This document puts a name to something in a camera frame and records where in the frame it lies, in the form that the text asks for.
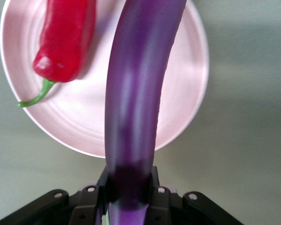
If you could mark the brown table mat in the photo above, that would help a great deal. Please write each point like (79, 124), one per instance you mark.
(248, 117)

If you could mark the purple eggplant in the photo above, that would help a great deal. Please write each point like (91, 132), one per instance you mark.
(135, 93)

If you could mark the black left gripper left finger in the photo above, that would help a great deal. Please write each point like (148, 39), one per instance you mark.
(84, 204)

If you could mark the red chili pepper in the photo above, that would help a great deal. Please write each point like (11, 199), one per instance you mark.
(65, 42)

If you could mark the pink round plate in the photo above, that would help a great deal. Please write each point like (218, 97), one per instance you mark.
(79, 117)

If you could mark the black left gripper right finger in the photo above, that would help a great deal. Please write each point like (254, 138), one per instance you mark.
(168, 206)

